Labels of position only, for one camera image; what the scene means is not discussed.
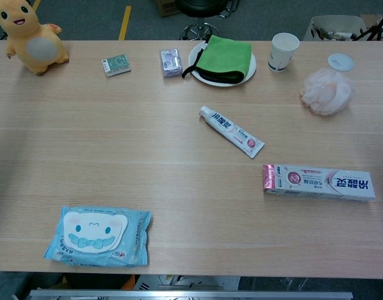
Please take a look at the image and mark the white pink toothpaste box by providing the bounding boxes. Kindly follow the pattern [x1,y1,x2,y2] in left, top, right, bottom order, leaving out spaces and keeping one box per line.
[262,164,376,203]

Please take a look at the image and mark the white pink toothpaste tube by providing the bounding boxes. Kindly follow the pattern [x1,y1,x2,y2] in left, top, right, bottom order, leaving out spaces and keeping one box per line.
[199,105,266,159]

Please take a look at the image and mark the small green card box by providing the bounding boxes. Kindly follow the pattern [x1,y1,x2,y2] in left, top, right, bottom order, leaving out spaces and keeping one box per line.
[101,54,132,78]

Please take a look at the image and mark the blue wet wipes pack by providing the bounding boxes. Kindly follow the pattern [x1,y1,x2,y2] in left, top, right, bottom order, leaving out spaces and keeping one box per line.
[43,205,152,268]

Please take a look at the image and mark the brown cardboard box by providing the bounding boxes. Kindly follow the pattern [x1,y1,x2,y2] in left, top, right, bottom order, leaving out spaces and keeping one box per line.
[153,0,181,17]

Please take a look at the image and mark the pink mesh bath sponge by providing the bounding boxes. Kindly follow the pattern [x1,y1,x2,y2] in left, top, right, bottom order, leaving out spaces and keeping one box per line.
[299,68,356,116]

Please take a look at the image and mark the small purple packet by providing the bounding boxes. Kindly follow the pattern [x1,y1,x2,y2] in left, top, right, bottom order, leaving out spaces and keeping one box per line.
[159,48,183,79]

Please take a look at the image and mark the green cloth with black edge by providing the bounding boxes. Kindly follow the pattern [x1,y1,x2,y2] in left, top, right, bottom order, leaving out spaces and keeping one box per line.
[181,34,252,84]

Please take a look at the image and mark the white round plate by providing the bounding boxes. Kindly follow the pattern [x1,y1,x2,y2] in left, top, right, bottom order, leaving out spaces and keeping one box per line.
[187,41,257,87]

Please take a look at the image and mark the white paper cup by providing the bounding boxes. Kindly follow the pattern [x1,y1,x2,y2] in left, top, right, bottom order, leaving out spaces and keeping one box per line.
[267,32,301,73]

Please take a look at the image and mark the black office chair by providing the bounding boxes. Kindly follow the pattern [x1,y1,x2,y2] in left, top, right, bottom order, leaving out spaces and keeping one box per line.
[174,0,239,41]

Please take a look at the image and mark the white round lid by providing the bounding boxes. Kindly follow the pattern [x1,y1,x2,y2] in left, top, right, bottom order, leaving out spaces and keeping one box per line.
[327,52,355,72]

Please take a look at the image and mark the white storage bin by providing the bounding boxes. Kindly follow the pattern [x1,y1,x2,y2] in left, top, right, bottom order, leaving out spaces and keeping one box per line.
[303,14,369,42]

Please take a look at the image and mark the yellow dragon plush toy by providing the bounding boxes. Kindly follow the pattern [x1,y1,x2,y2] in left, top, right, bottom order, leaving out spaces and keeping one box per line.
[0,0,70,76]

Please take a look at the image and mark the black tripod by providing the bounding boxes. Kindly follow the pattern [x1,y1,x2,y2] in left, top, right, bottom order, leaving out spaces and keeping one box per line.
[350,6,383,42]

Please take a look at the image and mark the aluminium profile rail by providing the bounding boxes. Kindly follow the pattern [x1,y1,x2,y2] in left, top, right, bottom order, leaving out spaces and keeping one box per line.
[28,289,354,300]

